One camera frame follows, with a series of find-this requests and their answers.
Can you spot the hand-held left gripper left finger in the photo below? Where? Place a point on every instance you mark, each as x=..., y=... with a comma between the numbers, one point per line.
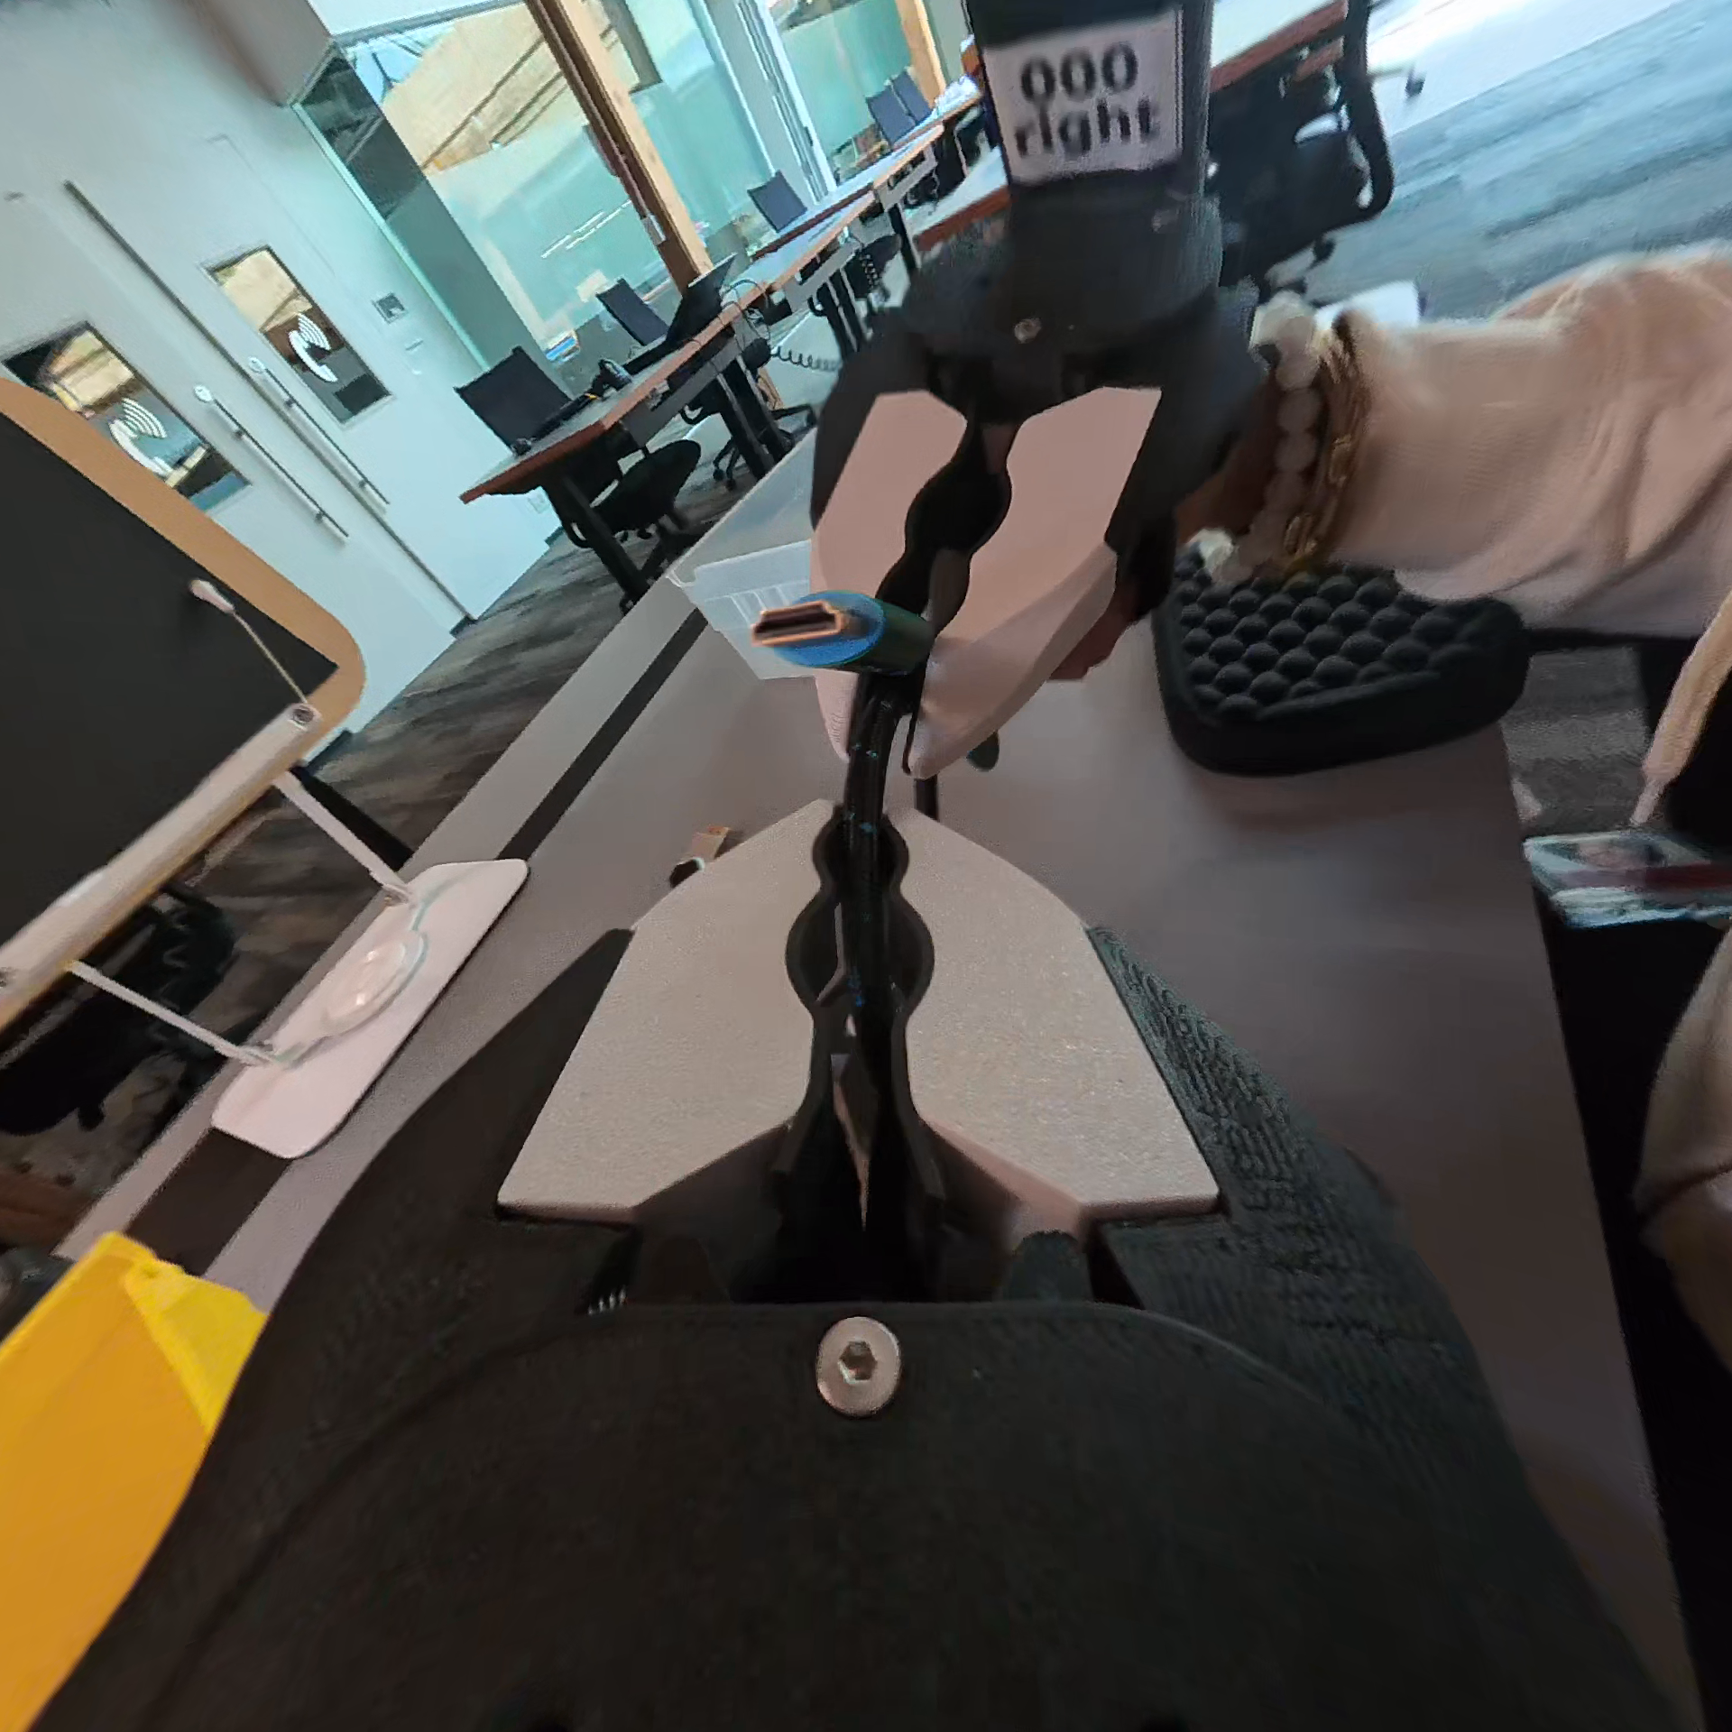
x=649, y=1068

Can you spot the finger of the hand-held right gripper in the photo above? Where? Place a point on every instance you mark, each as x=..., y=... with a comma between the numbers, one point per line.
x=1042, y=568
x=866, y=472

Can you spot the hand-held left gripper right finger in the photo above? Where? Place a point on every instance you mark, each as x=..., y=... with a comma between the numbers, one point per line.
x=1057, y=1068

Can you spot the clear plastic bin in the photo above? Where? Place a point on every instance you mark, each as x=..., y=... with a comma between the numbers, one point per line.
x=744, y=596

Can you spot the yellow plastic bin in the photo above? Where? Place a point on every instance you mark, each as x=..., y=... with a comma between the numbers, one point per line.
x=96, y=1421

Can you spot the person's right forearm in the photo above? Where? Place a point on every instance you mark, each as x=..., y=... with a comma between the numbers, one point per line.
x=1529, y=433

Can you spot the grey desk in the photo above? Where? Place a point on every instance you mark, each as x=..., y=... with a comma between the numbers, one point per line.
x=1286, y=947

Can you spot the wooden top office desk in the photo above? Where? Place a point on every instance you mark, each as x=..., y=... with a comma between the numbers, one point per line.
x=581, y=433

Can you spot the black office chair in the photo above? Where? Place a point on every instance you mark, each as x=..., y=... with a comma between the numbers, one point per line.
x=1299, y=123
x=630, y=313
x=541, y=407

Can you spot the blackboard on white stand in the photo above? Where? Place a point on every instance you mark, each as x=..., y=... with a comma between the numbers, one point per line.
x=365, y=1001

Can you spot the black foam pad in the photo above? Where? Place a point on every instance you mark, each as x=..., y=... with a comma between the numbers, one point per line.
x=1339, y=662

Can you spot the photo id card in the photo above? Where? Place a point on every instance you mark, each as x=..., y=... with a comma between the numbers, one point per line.
x=1623, y=873

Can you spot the black flat board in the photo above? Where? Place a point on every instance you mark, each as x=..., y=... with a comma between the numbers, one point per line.
x=123, y=651

